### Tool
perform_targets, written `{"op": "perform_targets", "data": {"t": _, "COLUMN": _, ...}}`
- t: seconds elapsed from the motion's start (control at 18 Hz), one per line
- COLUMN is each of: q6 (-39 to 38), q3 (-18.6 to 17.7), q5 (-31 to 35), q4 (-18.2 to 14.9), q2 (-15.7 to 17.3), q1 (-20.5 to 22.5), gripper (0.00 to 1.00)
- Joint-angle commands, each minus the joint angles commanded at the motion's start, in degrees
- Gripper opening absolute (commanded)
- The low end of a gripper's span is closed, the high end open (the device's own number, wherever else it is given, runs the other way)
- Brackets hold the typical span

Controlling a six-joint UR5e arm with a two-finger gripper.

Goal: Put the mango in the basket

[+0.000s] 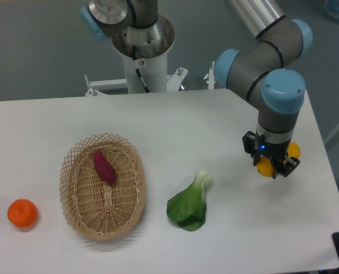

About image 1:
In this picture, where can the purple sweet potato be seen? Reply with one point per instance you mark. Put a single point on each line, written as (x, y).
(104, 169)

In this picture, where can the orange tangerine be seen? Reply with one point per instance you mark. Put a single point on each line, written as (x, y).
(22, 213)

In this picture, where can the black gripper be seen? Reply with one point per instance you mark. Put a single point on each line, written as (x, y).
(256, 146)

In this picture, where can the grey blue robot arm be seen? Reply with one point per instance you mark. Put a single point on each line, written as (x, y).
(259, 77)

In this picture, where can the woven wicker basket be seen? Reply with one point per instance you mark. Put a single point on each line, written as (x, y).
(96, 209)

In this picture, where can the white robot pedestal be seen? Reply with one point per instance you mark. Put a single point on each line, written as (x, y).
(144, 55)

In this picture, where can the green bok choy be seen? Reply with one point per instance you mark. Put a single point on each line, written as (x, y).
(188, 207)

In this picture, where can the yellow mango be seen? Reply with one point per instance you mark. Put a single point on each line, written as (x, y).
(264, 166)

